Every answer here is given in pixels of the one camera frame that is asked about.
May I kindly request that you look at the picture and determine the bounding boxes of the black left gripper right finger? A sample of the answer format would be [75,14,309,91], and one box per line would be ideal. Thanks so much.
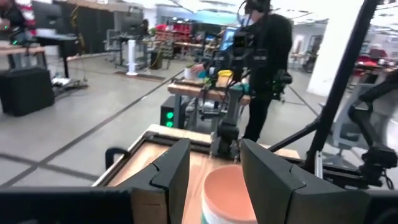
[241,139,369,224]

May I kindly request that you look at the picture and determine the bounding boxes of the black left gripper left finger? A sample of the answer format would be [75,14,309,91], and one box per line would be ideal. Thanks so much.
[118,138,191,224]

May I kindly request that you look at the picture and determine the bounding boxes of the orange bowl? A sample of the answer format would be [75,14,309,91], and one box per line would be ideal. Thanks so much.
[201,164,258,222]

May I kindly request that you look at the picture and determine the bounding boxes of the white bowl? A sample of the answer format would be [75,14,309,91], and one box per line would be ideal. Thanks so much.
[200,194,258,224]

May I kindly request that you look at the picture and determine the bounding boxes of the computer tower green lights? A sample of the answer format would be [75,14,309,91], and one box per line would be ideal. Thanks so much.
[159,95,178,129]

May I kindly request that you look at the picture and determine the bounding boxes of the black table clamp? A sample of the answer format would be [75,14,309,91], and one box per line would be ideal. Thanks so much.
[104,147,131,170]

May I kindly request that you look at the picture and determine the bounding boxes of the wooden workbench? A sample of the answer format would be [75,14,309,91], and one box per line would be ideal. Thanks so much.
[167,79,252,131]

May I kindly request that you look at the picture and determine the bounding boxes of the white pink container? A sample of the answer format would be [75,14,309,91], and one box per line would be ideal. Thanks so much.
[183,63,206,81]

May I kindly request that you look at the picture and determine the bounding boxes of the dark floor mat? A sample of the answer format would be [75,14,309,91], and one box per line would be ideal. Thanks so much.
[113,70,166,83]

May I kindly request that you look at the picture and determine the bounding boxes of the yellow container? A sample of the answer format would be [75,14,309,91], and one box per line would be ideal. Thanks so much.
[217,69,234,88]

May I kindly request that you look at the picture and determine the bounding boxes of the white tower fan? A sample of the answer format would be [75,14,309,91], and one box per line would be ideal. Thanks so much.
[126,39,139,77]

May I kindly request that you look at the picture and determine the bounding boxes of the red storage shelf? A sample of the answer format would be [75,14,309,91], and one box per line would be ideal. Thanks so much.
[154,21,195,60]

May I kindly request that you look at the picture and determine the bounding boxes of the blue screen monitor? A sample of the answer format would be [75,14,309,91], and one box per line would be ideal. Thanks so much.
[219,26,239,52]

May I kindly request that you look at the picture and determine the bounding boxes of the grey metal rack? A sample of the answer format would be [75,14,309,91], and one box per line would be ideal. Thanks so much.
[107,6,147,68]

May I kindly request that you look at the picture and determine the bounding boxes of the black cabinet box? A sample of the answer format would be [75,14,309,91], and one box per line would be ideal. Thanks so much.
[0,67,56,118]

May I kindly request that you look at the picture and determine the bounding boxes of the black desk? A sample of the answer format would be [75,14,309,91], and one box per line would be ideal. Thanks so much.
[34,33,78,78]

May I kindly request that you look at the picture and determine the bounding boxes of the wooden side table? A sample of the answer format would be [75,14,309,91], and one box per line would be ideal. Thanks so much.
[0,43,47,71]

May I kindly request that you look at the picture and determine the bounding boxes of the dark computer monitor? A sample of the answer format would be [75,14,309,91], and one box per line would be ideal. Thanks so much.
[32,0,63,30]

